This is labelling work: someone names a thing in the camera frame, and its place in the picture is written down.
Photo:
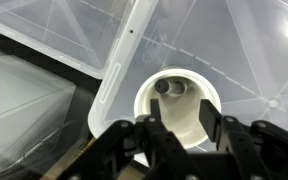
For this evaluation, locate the small clear plastic storage bin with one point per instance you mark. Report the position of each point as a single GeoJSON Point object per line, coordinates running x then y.
{"type": "Point", "coordinates": [57, 26]}

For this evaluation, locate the white speckled paper cup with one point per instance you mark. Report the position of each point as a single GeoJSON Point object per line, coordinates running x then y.
{"type": "Point", "coordinates": [180, 113]}

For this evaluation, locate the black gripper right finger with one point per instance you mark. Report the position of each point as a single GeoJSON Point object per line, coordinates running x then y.
{"type": "Point", "coordinates": [260, 150]}

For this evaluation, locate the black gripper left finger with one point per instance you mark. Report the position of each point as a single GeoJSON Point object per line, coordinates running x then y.
{"type": "Point", "coordinates": [140, 150]}

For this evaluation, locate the black marker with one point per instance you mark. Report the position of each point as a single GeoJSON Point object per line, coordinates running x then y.
{"type": "Point", "coordinates": [162, 86]}

